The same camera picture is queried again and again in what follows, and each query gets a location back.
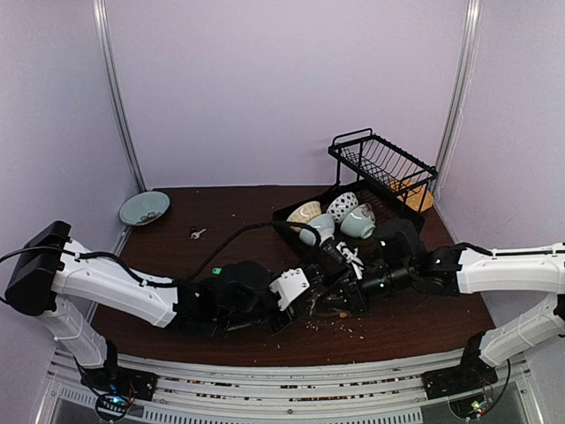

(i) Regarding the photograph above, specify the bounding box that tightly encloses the grey striped bowl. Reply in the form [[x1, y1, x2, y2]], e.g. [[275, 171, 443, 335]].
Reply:
[[299, 213, 335, 246]]

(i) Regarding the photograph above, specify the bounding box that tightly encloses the right corner metal post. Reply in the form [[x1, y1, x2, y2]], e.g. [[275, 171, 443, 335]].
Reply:
[[433, 0, 483, 197]]

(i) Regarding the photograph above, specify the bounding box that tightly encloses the black white patterned bowl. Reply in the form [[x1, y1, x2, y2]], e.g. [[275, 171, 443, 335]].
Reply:
[[327, 192, 358, 224]]

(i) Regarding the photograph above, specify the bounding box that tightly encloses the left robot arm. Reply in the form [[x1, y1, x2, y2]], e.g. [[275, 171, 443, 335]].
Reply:
[[4, 221, 310, 392]]

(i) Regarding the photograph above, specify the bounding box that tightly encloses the black key holder strap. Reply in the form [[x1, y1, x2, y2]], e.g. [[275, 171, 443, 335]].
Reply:
[[306, 293, 350, 320]]

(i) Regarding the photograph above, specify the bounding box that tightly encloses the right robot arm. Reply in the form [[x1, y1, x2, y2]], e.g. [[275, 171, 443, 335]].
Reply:
[[320, 218, 564, 390]]

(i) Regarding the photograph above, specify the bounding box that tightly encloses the black tagged silver key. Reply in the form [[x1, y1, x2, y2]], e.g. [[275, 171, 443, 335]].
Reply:
[[190, 226, 207, 239]]

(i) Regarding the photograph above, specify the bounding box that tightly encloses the left corner metal post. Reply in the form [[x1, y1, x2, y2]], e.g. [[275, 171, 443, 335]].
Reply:
[[92, 0, 147, 192]]

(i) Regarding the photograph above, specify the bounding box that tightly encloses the black braided cable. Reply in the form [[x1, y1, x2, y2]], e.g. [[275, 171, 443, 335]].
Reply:
[[0, 220, 323, 306]]

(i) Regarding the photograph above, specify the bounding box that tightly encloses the aluminium rail frame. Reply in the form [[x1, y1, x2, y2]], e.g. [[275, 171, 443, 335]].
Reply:
[[31, 349, 548, 423]]

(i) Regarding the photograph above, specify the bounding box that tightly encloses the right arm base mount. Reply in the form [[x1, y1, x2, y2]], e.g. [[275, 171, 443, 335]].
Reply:
[[422, 331, 498, 400]]

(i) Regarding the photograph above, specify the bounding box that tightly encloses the corner metal post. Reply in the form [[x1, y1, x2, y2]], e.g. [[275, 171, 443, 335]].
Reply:
[[433, 0, 483, 197], [92, 0, 147, 192]]

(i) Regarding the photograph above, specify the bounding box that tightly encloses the yellow dotted bowl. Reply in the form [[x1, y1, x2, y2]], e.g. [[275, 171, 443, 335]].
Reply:
[[286, 201, 321, 223]]

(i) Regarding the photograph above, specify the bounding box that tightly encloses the pale green bowl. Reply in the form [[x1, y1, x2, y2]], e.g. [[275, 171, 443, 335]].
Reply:
[[340, 202, 375, 239]]

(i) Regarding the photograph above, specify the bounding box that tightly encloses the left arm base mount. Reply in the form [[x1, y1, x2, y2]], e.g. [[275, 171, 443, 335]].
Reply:
[[75, 341, 158, 423]]

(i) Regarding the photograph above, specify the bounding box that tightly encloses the pale green plate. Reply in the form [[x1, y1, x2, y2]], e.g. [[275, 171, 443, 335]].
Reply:
[[118, 191, 170, 226]]

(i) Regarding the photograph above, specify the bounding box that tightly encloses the black wire dish rack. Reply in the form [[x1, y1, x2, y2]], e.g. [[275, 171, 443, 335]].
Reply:
[[273, 128, 438, 232]]

